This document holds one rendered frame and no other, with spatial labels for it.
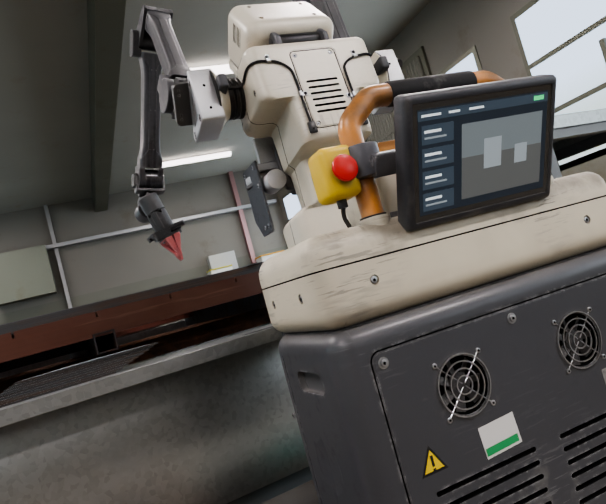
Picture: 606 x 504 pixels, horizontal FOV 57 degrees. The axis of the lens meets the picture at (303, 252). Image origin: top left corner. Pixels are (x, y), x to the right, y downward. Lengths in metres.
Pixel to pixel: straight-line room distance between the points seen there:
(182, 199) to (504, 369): 9.82
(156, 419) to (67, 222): 8.98
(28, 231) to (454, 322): 9.73
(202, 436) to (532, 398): 0.84
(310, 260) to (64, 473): 0.86
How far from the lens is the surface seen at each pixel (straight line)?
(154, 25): 1.57
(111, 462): 1.40
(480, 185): 0.80
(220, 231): 10.47
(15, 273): 9.90
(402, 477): 0.75
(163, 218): 1.62
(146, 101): 1.65
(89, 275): 10.13
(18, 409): 1.21
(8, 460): 1.38
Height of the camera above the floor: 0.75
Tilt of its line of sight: 3 degrees up
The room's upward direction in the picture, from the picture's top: 15 degrees counter-clockwise
